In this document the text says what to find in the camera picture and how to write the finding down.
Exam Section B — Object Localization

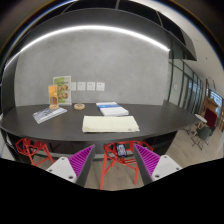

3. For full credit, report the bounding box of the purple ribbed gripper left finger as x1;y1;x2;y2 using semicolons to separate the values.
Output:
47;145;95;187

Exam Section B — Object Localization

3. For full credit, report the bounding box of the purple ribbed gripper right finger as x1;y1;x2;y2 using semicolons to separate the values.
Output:
133;144;181;185

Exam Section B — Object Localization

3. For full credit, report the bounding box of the cream folded towel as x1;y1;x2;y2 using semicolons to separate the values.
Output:
82;116;140;133

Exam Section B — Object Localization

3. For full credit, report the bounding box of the white blue folded towel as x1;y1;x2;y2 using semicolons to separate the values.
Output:
96;102;129;116

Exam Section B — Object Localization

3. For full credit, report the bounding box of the red metal chair centre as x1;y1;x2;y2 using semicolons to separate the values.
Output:
100;140;153;189

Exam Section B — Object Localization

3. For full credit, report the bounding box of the red metal chair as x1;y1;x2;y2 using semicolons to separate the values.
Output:
16;138;54;165
100;140;153;189

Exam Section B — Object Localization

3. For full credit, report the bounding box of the black smartphone on chair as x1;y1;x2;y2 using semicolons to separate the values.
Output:
116;144;127;158

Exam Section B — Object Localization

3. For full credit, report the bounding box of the red metal chair left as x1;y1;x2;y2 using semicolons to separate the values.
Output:
16;138;54;165

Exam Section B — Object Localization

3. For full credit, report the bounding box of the dark green chair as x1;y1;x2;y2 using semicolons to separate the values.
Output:
191;126;211;149

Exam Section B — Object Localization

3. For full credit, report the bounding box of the grey striped magazine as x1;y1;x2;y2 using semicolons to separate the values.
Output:
33;107;67;124

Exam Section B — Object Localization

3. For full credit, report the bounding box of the round wooden ashtray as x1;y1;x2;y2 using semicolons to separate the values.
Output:
74;104;85;110

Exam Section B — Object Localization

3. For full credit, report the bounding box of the small white round table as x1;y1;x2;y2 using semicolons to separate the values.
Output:
195;114;207;123

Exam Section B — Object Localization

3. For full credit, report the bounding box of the wooden shelf with red panel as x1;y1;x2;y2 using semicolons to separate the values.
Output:
201;96;223;128

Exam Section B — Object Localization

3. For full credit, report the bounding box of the green menu poster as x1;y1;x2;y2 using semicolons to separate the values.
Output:
53;76;71;105

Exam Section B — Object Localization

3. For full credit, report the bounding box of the curved white led light strip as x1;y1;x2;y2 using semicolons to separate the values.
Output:
7;25;170;64

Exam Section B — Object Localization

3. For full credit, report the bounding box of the white wall socket middle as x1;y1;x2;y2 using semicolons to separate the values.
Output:
77;82;86;91

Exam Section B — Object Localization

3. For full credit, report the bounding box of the white wall socket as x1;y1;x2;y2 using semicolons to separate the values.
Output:
71;82;76;91
77;82;86;91
96;82;105;91

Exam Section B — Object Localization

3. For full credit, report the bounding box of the white wall socket left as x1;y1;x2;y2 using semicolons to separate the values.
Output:
71;82;76;91

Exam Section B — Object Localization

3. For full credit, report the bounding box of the white wall socket right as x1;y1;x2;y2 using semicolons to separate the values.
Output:
96;82;105;91

